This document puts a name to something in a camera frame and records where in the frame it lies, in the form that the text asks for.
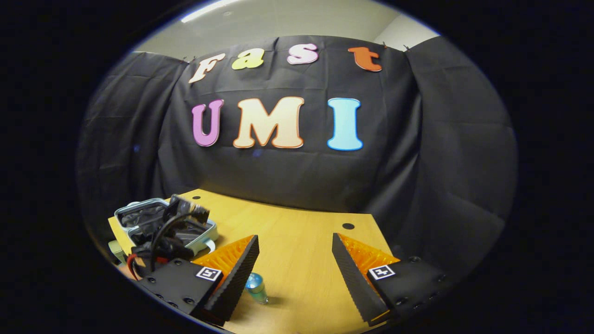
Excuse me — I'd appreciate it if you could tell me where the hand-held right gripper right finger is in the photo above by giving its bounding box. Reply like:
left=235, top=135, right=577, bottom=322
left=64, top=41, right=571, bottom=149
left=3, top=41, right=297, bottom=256
left=331, top=233, right=450, bottom=327

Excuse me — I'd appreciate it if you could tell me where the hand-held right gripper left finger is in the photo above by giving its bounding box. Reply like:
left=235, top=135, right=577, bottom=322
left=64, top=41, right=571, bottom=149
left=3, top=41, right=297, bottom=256
left=138, top=234, right=260, bottom=327

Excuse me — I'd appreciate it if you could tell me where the blue glass bottle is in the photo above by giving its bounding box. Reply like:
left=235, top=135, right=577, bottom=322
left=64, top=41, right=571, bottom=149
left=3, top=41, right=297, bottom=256
left=245, top=273, right=270, bottom=305

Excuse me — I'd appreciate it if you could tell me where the light blue suitcase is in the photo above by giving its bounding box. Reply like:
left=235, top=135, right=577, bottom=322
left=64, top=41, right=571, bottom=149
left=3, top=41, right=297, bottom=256
left=114, top=198, right=219, bottom=256

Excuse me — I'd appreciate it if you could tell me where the black backdrop cloth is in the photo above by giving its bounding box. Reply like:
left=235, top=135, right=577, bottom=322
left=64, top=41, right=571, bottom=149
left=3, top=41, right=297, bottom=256
left=77, top=35, right=519, bottom=279

